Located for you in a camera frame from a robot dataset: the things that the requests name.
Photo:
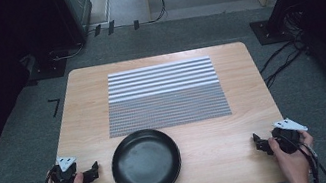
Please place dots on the dark equipment cabinet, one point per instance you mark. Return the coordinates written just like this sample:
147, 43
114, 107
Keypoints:
78, 8

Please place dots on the black tape strip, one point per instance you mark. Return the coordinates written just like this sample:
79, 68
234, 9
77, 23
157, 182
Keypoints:
136, 24
97, 30
111, 27

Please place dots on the grey striped placemat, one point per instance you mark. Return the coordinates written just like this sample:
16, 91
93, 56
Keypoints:
165, 96

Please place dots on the black round plate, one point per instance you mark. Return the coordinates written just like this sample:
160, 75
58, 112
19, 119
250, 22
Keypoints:
146, 164

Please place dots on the black stand base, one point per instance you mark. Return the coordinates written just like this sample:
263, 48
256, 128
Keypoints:
267, 34
50, 69

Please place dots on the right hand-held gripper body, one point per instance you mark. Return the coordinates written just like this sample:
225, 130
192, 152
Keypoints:
287, 139

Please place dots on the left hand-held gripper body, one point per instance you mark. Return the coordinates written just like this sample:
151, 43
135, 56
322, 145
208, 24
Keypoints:
64, 176

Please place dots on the person's right hand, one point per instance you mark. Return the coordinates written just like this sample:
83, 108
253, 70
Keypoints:
293, 163

